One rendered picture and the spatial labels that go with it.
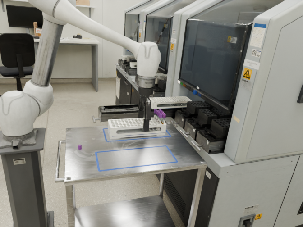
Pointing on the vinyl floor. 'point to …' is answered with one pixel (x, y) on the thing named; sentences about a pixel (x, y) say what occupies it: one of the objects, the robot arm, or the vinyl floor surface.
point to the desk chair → (17, 56)
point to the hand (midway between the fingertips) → (143, 122)
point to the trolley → (130, 222)
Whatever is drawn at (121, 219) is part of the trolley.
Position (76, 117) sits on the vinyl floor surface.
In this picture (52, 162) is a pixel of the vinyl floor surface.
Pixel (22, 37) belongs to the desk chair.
